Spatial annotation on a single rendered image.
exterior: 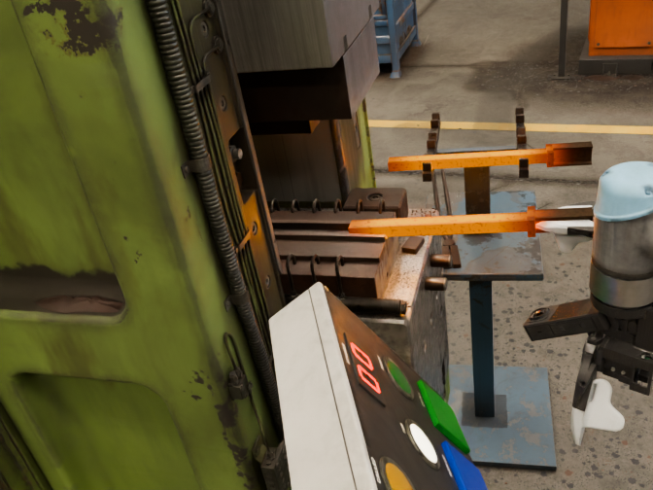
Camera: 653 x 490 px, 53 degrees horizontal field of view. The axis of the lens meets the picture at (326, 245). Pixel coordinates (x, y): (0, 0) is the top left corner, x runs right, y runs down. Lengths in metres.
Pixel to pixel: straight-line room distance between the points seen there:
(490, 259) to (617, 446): 0.78
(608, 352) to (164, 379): 0.58
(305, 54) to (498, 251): 0.91
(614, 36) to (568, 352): 2.75
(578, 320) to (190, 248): 0.48
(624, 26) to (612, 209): 4.02
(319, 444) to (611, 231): 0.38
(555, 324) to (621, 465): 1.29
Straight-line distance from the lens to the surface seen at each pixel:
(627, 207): 0.73
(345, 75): 0.96
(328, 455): 0.60
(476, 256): 1.66
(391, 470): 0.59
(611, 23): 4.73
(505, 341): 2.46
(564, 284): 2.73
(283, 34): 0.92
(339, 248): 1.20
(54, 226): 0.97
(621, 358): 0.85
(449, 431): 0.82
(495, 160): 1.52
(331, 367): 0.65
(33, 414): 1.22
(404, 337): 1.15
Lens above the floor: 1.64
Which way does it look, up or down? 32 degrees down
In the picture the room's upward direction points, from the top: 10 degrees counter-clockwise
